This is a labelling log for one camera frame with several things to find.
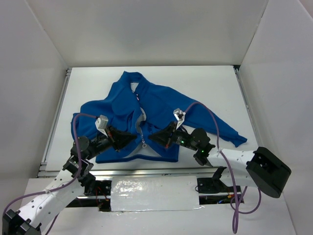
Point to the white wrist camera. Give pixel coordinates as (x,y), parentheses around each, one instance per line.
(101,124)
(180,117)

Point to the blue zip-up fleece jacket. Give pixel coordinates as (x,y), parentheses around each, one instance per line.
(138,106)

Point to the aluminium front rail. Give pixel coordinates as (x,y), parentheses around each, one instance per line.
(151,172)

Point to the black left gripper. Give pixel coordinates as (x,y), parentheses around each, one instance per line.
(113,138)

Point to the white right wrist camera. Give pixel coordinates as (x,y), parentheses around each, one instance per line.
(180,117)

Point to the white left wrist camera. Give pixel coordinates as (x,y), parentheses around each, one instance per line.
(101,124)

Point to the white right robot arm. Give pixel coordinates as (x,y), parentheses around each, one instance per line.
(259,168)

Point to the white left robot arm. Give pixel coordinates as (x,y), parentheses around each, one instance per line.
(72,181)

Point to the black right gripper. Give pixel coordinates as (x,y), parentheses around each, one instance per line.
(171,136)

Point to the white foil-taped front panel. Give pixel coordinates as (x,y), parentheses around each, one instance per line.
(131,194)

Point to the silver zipper pull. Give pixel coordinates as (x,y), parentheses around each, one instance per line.
(144,145)

